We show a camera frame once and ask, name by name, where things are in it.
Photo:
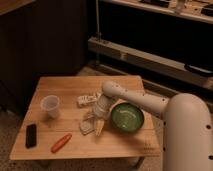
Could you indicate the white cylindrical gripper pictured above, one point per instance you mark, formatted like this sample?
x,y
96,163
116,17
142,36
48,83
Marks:
x,y
100,109

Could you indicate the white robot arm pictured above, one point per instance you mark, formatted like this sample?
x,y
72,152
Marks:
x,y
187,131

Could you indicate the green bowl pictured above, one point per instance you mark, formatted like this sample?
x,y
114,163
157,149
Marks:
x,y
127,118

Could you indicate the wooden table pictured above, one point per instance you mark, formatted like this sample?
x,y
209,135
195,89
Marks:
x,y
110,144

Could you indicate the orange carrot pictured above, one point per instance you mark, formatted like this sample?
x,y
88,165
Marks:
x,y
60,143

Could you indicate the black rectangular phone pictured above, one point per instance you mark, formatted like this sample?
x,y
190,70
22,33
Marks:
x,y
31,136

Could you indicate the long shelf beam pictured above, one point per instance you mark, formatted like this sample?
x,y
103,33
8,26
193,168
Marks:
x,y
149,61

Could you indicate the vertical metal pole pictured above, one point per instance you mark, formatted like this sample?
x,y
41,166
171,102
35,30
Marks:
x,y
98,32

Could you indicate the dark wooden cabinet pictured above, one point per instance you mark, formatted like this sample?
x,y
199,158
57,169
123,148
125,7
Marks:
x,y
44,38

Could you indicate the black handle object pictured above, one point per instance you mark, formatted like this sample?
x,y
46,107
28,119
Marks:
x,y
199,72

